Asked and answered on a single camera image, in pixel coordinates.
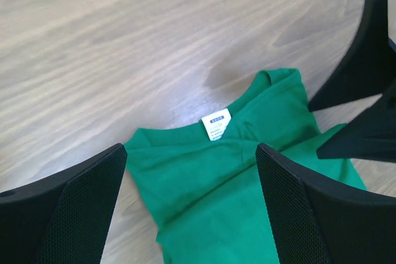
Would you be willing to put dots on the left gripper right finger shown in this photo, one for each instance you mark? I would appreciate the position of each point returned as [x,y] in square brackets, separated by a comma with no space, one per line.
[316,219]

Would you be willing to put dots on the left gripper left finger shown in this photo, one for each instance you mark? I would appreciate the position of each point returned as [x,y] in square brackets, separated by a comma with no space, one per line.
[65,217]

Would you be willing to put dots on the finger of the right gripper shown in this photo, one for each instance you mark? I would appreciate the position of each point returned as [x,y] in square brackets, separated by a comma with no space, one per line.
[369,136]
[368,66]

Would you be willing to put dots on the green t-shirt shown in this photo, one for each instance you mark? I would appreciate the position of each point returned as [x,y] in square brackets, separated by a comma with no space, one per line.
[205,196]

